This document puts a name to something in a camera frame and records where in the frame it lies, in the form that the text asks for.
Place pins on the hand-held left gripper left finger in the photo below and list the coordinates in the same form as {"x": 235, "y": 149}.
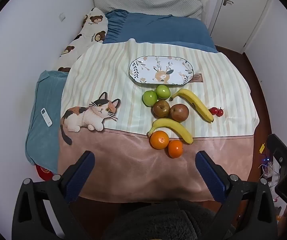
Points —
{"x": 83, "y": 171}

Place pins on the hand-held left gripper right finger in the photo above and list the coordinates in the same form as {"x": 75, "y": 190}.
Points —
{"x": 208, "y": 172}

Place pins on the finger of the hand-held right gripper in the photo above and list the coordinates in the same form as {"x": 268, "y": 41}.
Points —
{"x": 279, "y": 150}

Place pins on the small orange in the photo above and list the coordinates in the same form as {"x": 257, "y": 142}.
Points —
{"x": 175, "y": 148}

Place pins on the banana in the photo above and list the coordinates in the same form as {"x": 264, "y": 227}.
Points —
{"x": 196, "y": 103}
{"x": 171, "y": 127}

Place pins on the large orange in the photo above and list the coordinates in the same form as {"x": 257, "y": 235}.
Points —
{"x": 159, "y": 140}

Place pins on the red cherry tomato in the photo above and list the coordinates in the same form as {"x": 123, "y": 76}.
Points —
{"x": 220, "y": 112}
{"x": 213, "y": 110}

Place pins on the red apple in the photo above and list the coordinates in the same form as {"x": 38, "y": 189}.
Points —
{"x": 179, "y": 112}

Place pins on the green apple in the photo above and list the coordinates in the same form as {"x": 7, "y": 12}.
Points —
{"x": 150, "y": 98}
{"x": 163, "y": 91}

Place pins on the oval floral deer plate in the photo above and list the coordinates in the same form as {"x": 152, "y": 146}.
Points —
{"x": 148, "y": 72}

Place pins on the yellow tag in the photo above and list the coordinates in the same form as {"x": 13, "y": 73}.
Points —
{"x": 261, "y": 148}

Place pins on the red round item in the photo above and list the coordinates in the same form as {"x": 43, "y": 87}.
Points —
{"x": 44, "y": 173}

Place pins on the striped cat print blanket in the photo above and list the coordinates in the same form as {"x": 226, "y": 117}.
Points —
{"x": 123, "y": 160}

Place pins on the teal cushion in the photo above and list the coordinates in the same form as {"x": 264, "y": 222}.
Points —
{"x": 43, "y": 142}

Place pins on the white remote control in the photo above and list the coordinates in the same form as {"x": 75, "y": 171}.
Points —
{"x": 46, "y": 117}

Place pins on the white door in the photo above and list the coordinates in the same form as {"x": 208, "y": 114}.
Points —
{"x": 238, "y": 17}

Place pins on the bear print pillow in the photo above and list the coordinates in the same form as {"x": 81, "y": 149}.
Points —
{"x": 91, "y": 30}

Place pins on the blue blanket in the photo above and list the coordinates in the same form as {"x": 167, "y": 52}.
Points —
{"x": 158, "y": 30}

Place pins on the grey textured pillow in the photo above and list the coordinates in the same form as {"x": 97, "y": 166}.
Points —
{"x": 146, "y": 1}

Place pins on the white wall socket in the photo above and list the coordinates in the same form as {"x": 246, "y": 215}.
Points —
{"x": 62, "y": 17}

